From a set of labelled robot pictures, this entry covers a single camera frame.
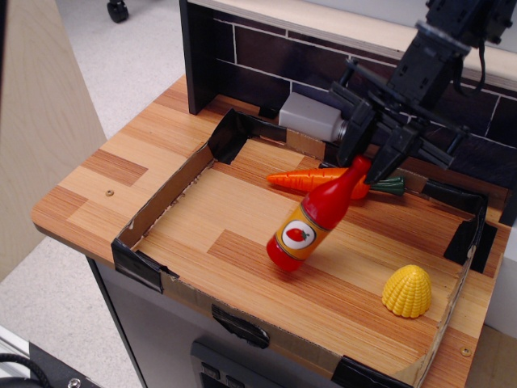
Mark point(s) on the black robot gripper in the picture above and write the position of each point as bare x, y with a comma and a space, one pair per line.
401, 105

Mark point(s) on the red hot sauce bottle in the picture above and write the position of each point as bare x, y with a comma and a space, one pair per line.
315, 217

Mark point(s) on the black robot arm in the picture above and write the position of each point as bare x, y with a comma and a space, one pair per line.
479, 23

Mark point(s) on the cardboard fence with black tape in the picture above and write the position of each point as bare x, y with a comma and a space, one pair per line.
201, 240

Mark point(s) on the orange toy carrot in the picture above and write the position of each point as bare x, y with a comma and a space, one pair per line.
307, 180

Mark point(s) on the dark tiled backsplash shelf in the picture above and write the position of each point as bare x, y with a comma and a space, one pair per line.
260, 51

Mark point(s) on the yellow toy corn piece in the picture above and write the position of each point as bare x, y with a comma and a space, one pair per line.
407, 293

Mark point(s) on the grey cabinet control panel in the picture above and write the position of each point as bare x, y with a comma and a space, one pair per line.
212, 369

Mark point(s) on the black caster wheel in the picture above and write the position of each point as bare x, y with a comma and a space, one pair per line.
117, 10

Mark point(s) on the light plywood panel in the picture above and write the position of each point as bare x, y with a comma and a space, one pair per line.
48, 121

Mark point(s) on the black metal base plate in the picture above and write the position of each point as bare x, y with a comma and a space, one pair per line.
58, 373

